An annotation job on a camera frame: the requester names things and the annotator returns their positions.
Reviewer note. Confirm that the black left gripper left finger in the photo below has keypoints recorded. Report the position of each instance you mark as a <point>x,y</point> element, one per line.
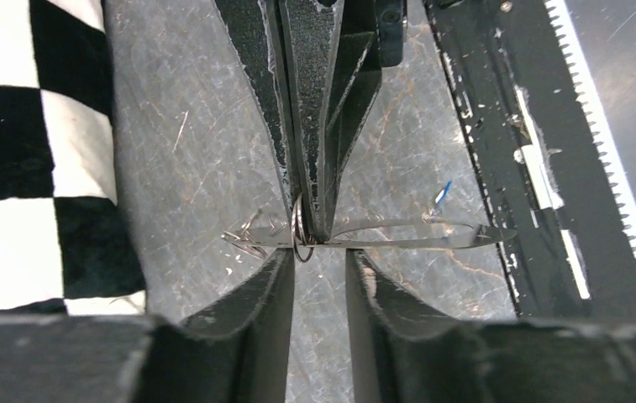
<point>235,350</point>

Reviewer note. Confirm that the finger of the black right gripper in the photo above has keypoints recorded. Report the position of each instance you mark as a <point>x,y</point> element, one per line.
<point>334,55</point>
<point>253,30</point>

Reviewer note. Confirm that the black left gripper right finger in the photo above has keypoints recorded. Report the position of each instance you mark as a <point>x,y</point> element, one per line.
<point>404,350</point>

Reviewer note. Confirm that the silver metal key holder plate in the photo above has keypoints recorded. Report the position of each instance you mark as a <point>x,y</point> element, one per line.
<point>429,231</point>

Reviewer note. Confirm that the blue tag key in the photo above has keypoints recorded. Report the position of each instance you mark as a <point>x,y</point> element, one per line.
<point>441,195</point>

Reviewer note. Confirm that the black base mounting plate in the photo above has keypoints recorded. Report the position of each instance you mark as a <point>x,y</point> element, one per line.
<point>535,160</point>

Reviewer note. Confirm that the black white checkered pillow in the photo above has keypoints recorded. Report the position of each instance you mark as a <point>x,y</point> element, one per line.
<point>64,247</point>

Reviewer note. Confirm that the white toothed cable duct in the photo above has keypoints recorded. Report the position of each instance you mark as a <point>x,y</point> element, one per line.
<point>591,106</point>

